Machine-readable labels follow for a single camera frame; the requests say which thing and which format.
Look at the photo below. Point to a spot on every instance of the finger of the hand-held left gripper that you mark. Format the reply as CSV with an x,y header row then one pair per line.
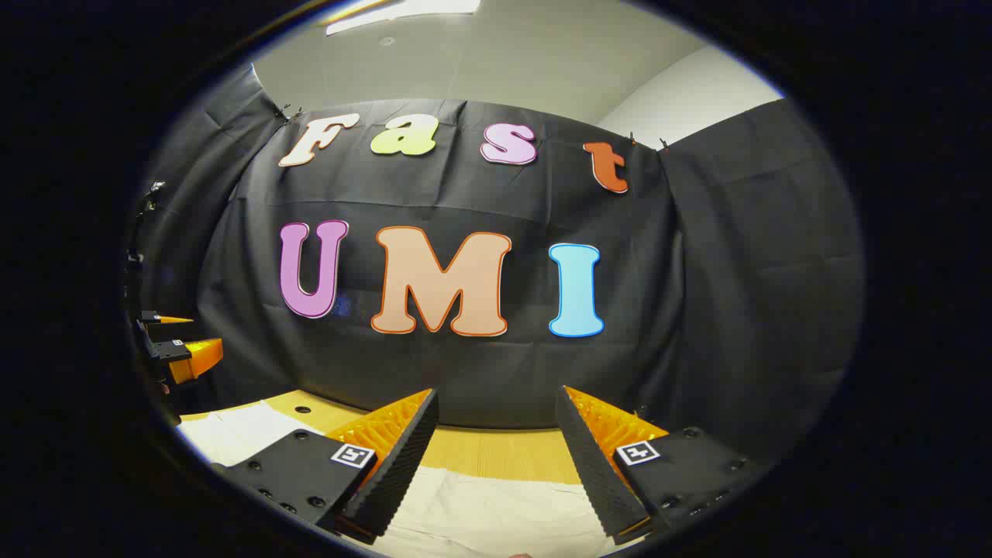
x,y
198,356
167,318

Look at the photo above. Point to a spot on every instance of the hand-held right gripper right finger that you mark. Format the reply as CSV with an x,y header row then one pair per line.
x,y
593,473

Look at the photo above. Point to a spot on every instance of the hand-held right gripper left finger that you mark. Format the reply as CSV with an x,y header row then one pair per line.
x,y
399,473

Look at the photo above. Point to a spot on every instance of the white jeans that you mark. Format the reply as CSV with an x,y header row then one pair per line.
x,y
496,511

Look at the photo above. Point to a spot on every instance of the black backdrop cloth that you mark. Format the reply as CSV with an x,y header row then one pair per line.
x,y
504,372

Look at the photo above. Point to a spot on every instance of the ceiling light panel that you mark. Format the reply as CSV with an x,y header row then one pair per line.
x,y
403,12

